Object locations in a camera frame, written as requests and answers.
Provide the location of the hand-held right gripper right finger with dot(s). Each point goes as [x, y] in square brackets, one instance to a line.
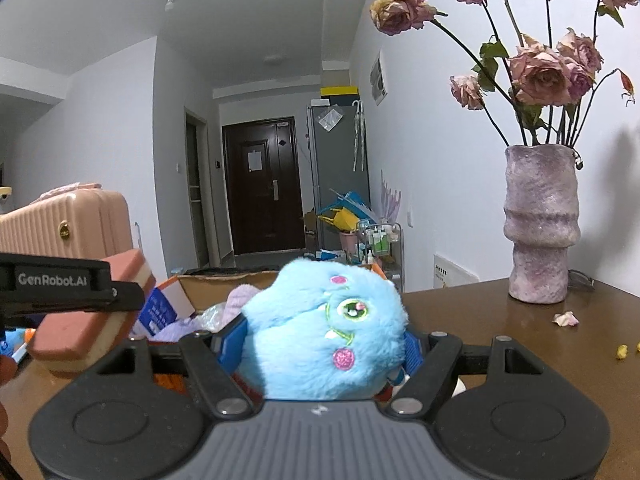
[411, 355]

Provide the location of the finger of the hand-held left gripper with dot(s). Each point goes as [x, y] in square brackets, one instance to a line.
[127, 296]

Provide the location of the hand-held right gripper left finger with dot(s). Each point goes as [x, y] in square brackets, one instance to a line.
[232, 345]

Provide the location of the clear iridescent plastic wrap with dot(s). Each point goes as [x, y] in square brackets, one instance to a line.
[212, 317]

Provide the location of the blue and white carton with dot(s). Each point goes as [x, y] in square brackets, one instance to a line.
[162, 307]

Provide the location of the purple fuzzy headband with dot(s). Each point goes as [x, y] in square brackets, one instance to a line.
[242, 300]

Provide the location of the orange cardboard box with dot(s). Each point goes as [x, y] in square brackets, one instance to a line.
[210, 290]

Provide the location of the pink sponge block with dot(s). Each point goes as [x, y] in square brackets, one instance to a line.
[80, 340]

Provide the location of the blue plush toy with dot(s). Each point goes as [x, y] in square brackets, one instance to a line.
[310, 330]

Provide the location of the person's left hand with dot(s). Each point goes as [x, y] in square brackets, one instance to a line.
[7, 370]

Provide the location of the pink ribbed suitcase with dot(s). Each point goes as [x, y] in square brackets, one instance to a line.
[60, 225]

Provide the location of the white round container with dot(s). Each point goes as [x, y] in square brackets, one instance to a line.
[458, 386]

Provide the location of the orange tangerine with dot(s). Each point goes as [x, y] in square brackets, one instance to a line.
[30, 334]

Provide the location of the white mop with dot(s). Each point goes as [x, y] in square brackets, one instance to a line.
[137, 235]

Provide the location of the blue tissue pack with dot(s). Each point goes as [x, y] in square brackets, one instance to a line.
[12, 342]

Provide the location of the black floor bag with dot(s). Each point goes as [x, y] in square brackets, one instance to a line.
[235, 270]

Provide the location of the white leaning board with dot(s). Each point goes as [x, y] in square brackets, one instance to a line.
[452, 272]

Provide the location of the yellow thermos jug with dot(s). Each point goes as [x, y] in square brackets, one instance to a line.
[5, 192]

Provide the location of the pink bucket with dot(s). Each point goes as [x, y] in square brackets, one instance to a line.
[348, 240]

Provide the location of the dark brown door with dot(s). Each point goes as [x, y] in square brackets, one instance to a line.
[265, 200]

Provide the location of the pile of blue and yellow bags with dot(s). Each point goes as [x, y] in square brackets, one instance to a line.
[347, 212]

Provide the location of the fallen pink petal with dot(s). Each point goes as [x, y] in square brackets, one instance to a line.
[565, 318]

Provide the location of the paper notice on door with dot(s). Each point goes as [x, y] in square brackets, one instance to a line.
[254, 160]

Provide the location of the mottled pink vase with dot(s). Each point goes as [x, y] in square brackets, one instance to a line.
[540, 220]

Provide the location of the grey refrigerator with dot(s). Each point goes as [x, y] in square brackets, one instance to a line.
[335, 170]

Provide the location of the scattered yellow crumbs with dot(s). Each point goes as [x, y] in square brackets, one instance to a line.
[621, 351]

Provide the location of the white hanging umbrella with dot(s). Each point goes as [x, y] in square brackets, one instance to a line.
[358, 135]

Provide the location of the clear bag on refrigerator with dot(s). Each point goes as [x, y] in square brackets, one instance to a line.
[330, 120]

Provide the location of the yellow flat box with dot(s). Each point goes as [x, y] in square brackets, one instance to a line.
[340, 91]

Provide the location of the round ceiling lamp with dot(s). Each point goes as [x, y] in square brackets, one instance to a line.
[273, 60]

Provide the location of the white ceiling fixture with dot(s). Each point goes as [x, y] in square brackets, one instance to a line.
[170, 1]

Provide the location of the bunch of dried roses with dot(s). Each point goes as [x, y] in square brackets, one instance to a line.
[540, 72]

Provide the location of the side doorway frame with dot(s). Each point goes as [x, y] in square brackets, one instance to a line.
[196, 185]

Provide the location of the purple wall bouquet wrap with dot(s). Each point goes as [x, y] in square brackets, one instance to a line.
[391, 200]

